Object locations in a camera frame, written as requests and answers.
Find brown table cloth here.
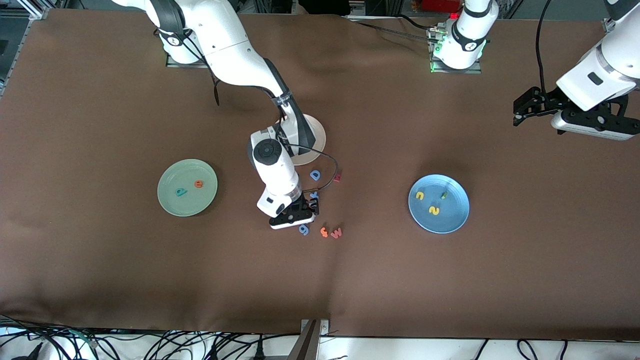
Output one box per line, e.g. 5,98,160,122
0,9,640,343

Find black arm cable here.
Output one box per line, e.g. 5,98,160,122
535,0,557,93
212,27,340,196

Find green round plate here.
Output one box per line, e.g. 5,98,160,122
157,159,219,217

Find black camera bracket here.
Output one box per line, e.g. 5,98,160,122
562,95,640,136
269,207,315,226

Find grey metal bracket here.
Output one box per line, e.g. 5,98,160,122
301,318,331,336

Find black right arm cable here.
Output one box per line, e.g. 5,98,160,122
212,27,340,196

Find red box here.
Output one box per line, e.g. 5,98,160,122
422,0,461,13

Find dark brown post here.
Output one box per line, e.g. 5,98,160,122
287,320,321,360

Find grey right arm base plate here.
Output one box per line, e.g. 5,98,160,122
166,47,211,68

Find white round plate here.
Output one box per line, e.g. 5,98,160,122
272,114,327,166

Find blue round plate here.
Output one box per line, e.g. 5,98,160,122
408,174,470,234

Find black right camera bracket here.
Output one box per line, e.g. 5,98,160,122
269,207,315,226

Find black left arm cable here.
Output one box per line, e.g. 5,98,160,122
535,0,557,93

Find black left camera bracket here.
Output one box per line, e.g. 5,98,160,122
562,95,640,136

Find grey left arm base plate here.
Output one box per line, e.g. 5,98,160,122
429,26,483,75

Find thin black cable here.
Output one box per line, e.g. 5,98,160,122
347,14,443,43

